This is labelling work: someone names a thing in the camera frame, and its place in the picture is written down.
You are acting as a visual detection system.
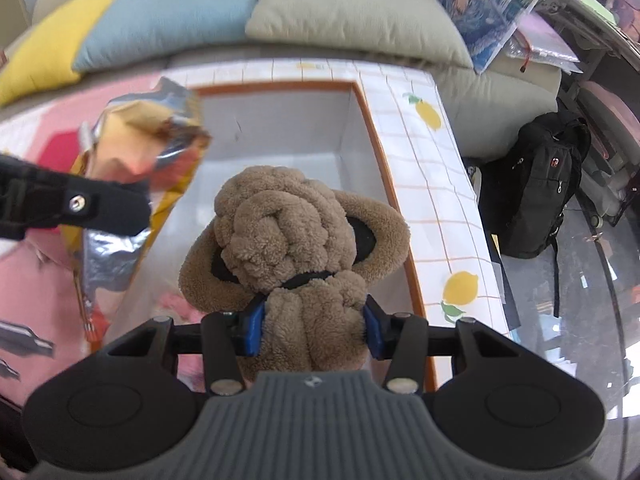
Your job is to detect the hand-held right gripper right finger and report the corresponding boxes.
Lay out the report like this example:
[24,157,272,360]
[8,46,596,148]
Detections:
[362,294,521,395]

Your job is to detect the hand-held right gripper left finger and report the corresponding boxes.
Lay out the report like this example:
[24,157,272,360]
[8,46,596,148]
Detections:
[102,305,266,396]

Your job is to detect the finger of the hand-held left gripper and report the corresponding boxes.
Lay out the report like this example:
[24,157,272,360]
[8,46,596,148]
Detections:
[0,154,152,241]

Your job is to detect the yellow snack packet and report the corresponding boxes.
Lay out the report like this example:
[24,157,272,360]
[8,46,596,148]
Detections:
[60,77,213,346]

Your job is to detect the brown plush toy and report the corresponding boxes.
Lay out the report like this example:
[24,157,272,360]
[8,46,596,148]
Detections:
[179,165,412,373]

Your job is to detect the orange cardboard box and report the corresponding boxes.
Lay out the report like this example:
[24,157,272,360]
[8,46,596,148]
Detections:
[107,80,441,391]

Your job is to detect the pink mat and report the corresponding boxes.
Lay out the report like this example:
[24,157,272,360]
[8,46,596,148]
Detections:
[0,72,206,396]

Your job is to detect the yellow pillow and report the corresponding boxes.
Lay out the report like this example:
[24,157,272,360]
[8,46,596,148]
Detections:
[0,0,126,108]

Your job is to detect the light blue pillow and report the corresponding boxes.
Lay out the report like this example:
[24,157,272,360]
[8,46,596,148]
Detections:
[72,0,266,73]

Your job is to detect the black backpack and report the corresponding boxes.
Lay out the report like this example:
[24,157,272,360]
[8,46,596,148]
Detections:
[477,112,592,260]

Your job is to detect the beige sofa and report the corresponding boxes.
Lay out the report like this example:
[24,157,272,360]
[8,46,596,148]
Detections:
[30,0,561,156]

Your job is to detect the pale green pillow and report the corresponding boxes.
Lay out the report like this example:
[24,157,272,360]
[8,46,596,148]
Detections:
[245,0,473,68]

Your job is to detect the pink chair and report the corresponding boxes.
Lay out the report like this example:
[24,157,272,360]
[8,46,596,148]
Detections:
[575,80,640,231]

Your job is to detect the clear plastic folders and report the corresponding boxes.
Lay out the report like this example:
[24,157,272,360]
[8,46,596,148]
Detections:
[505,12,583,74]

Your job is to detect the blue printed pillow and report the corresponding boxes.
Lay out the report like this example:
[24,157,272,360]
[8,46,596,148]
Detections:
[437,0,556,75]

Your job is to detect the cluttered desk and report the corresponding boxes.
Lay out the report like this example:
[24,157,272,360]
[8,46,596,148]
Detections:
[540,0,640,61]

